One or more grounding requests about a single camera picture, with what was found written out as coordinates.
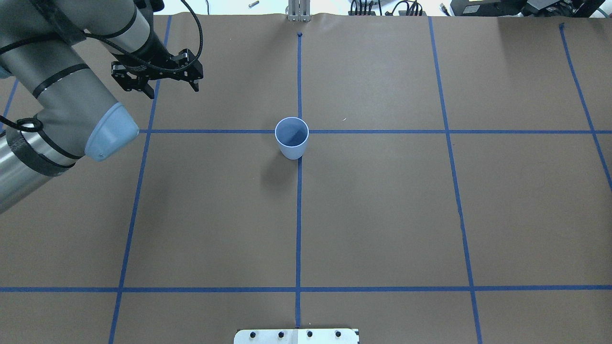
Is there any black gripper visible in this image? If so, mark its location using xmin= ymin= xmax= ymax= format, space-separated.
xmin=111 ymin=49 xmax=204 ymax=100

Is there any light blue plastic cup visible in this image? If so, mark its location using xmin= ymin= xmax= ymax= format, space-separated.
xmin=274 ymin=117 xmax=310 ymax=160

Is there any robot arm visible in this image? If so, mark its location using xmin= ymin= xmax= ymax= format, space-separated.
xmin=1 ymin=0 xmax=203 ymax=213

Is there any black equipment box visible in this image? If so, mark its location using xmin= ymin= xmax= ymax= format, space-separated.
xmin=449 ymin=0 xmax=605 ymax=18

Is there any aluminium frame post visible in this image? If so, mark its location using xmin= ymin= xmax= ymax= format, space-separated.
xmin=286 ymin=0 xmax=312 ymax=22

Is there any black cable bundle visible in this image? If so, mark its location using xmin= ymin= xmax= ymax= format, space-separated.
xmin=348 ymin=0 xmax=427 ymax=17

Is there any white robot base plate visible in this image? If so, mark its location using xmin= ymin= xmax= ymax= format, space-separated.
xmin=233 ymin=328 xmax=360 ymax=344

